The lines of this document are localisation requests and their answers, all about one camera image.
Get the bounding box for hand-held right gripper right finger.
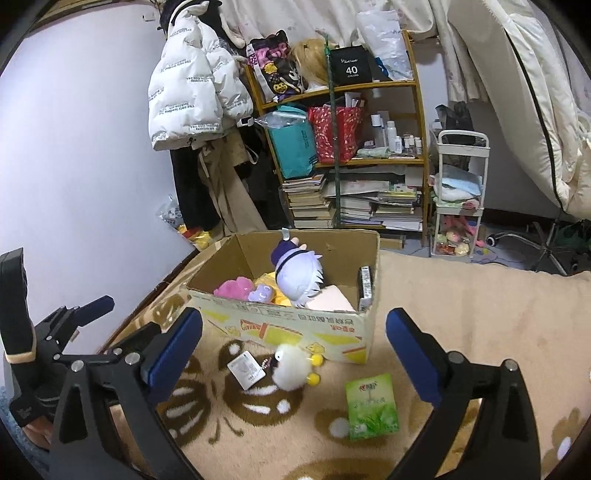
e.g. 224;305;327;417
385;308;541;480

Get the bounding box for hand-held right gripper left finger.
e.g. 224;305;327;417
48;307;204;480

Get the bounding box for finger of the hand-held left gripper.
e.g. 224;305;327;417
99;320;163;356
32;295;115;357

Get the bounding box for black card box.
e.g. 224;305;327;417
358;265;375;312

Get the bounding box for pink plush keychain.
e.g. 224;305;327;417
213;276;254;301

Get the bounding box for cardboard box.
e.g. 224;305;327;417
186;229;380;365

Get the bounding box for white fluffy plush with tag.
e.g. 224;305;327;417
227;344;324;393

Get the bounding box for yellow dog plush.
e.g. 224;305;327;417
252;272;296;308

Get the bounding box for white-haired doll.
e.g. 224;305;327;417
270;235;326;309

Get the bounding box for green tissue pack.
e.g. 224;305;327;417
345;373;400;440

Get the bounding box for beige printed blanket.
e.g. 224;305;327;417
106;249;591;480

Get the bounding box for colourful small toys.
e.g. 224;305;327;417
436;215;481;257

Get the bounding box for clear plastic bag with toys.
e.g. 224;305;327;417
157;196;218;250

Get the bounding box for black hanging garment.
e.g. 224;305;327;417
168;148;222;232

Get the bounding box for beige hanging coat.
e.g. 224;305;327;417
198;136;269;236

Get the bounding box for office chair base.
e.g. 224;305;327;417
485;217;591;278

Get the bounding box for folded cloths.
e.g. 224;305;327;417
431;167;481;208

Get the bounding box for stack of books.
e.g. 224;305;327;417
281;171;426;232

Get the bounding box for dark hanging clothes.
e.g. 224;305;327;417
235;124;289;232

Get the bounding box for green pole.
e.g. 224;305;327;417
323;32;345;229

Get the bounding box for white trolley cart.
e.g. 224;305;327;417
429;130;489;258

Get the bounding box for group of small bottles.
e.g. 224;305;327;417
369;111;423;155

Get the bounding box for red gift bag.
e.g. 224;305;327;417
307;105;363;164

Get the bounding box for teal bag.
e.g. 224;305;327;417
256;105;319;180

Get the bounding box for dark bag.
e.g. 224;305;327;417
434;102;474;134

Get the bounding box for white puffer jacket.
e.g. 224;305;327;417
148;2;254;151

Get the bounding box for wooden shelf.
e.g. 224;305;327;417
245;30;432;247

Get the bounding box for cream folded mattress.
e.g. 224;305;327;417
443;0;591;217

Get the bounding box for black box with white print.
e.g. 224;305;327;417
329;46;374;86

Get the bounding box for purple printed bag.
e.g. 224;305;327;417
247;30;308;104

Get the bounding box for blonde wig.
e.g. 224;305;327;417
288;39;331;93

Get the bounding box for white plastic bag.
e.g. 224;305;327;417
356;9;414;81

